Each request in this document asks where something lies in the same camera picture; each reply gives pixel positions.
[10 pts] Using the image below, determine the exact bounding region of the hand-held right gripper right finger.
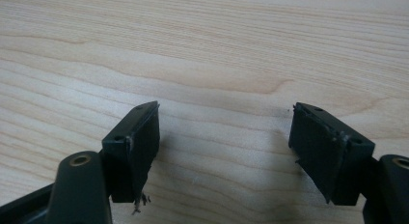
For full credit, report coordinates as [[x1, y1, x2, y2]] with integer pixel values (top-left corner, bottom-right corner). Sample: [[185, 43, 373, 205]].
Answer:
[[287, 101, 376, 207]]

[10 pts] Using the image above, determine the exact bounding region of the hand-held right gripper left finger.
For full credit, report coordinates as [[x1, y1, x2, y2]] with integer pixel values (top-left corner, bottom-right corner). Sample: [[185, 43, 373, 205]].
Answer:
[[101, 100, 161, 216]]

